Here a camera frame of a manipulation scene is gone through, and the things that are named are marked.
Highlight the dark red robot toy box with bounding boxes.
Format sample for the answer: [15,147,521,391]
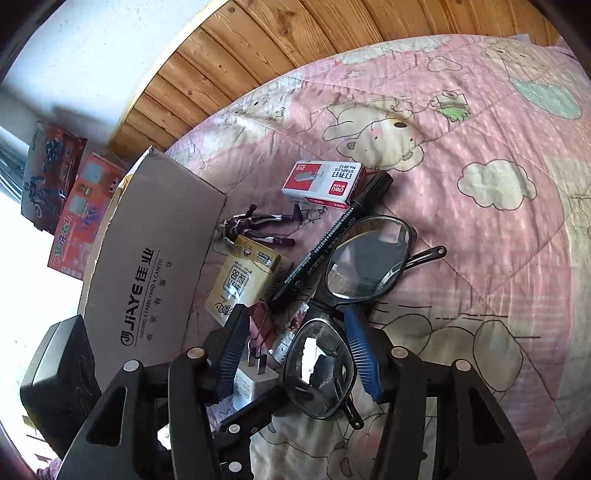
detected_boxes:
[21,121,88,229]

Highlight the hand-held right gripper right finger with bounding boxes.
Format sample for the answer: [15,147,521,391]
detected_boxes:
[344,307,539,480]

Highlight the yellow tissue packet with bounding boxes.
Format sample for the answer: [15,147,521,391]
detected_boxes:
[217,234,294,328]

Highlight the dark toy action figure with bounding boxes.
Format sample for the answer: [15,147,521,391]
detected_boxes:
[217,203,308,247]

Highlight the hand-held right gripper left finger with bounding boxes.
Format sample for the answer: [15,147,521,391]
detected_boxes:
[55,302,252,480]

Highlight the black marker pen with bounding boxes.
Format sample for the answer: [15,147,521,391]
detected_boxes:
[269,172,394,309]

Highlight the pink washing machine toy box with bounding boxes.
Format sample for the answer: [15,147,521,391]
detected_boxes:
[47,152,127,280]

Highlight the grey striped curtain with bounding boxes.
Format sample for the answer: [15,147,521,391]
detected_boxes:
[0,138,27,204]

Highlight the white charger plug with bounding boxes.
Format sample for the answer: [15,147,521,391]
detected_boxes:
[233,344,282,414]

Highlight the black framed glasses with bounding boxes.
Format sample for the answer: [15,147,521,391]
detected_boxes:
[283,215,448,430]

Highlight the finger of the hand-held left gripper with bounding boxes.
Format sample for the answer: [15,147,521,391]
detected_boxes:
[215,387,280,480]

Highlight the pink printed blanket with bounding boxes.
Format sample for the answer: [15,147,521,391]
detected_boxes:
[164,32,591,480]

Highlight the brown cardboard box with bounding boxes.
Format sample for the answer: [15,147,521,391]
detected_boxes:
[76,147,228,370]

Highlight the red and white staples box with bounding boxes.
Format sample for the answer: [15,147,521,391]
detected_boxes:
[281,161,368,209]

